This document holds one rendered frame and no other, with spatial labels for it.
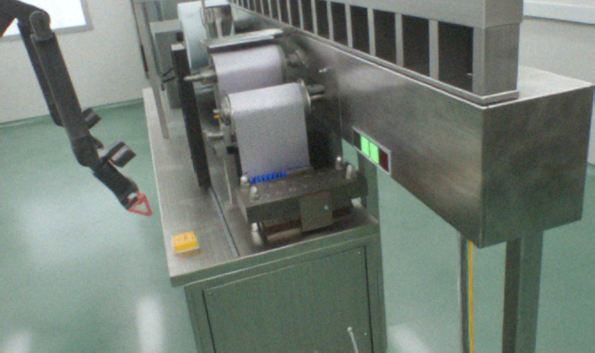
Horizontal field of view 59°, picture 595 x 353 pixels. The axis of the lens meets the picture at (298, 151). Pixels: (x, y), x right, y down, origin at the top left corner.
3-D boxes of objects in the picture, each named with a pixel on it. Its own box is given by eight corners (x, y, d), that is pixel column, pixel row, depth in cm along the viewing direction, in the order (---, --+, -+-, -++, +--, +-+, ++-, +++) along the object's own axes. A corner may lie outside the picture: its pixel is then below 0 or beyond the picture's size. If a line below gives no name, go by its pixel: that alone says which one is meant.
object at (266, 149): (243, 182, 178) (235, 131, 171) (309, 167, 184) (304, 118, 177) (244, 183, 178) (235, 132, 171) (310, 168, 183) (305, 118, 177)
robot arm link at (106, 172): (86, 167, 153) (89, 173, 149) (104, 150, 155) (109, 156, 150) (104, 182, 157) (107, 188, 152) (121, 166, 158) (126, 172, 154)
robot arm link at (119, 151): (73, 149, 152) (78, 157, 145) (104, 122, 154) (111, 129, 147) (103, 176, 158) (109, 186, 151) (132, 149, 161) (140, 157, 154)
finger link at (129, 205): (154, 201, 164) (133, 181, 159) (161, 209, 158) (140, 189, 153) (137, 217, 162) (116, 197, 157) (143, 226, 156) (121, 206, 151)
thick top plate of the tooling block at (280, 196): (237, 203, 175) (235, 187, 173) (349, 177, 185) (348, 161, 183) (248, 225, 161) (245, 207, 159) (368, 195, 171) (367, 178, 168)
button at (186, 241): (173, 242, 170) (171, 235, 169) (194, 236, 172) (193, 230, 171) (174, 253, 164) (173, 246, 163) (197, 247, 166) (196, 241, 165)
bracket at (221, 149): (222, 204, 191) (208, 125, 180) (240, 201, 193) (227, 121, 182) (225, 211, 187) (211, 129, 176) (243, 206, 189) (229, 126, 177)
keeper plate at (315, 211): (301, 229, 167) (297, 198, 163) (330, 221, 169) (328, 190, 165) (304, 233, 165) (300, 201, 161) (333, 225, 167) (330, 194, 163)
